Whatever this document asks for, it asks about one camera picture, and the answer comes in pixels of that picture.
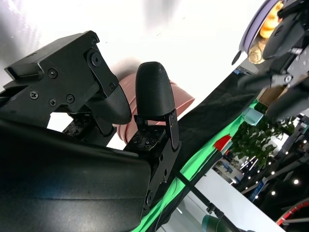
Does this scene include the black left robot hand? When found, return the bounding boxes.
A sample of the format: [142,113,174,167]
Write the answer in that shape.
[238,0,309,121]

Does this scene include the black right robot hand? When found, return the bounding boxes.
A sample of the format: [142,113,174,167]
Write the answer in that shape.
[0,30,182,232]

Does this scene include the yellow bun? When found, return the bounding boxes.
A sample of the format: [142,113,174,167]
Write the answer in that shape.
[259,1,284,39]

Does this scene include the purple plate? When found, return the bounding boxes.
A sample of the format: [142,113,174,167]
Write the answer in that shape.
[238,0,281,57]

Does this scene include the cardboard box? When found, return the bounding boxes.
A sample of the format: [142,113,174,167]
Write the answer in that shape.
[256,84,289,107]

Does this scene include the teal box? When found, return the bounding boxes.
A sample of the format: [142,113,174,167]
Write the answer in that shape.
[243,107,264,126]

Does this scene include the green leafy plant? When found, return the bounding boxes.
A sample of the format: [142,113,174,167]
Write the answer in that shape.
[230,116,296,171]

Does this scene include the black backdrop cloth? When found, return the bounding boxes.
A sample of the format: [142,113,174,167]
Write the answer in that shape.
[144,71,268,232]

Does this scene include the red object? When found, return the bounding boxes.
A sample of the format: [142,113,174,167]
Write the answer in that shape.
[214,134,233,152]

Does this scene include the green cloth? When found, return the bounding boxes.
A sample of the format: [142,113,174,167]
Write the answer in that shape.
[135,100,260,232]

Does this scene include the teal cylinder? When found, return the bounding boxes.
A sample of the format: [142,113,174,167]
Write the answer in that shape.
[201,214,230,232]

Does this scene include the white counter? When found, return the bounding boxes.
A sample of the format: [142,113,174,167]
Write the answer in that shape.
[173,168,284,232]

